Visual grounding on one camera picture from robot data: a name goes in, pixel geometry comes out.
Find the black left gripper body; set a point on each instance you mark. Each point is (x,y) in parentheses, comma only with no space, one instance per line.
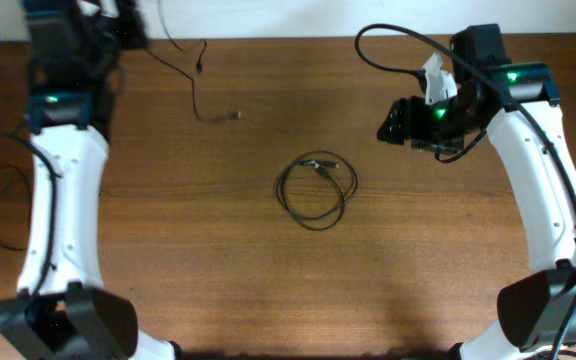
(131,25)

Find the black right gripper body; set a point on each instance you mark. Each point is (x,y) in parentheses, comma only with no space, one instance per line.
(410,121)

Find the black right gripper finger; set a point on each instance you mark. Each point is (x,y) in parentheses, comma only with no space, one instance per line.
(395,128)
(446,146)

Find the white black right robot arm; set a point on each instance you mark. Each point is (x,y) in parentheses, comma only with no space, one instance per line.
(472,87)

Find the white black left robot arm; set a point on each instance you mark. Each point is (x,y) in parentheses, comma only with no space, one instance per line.
(62,309)

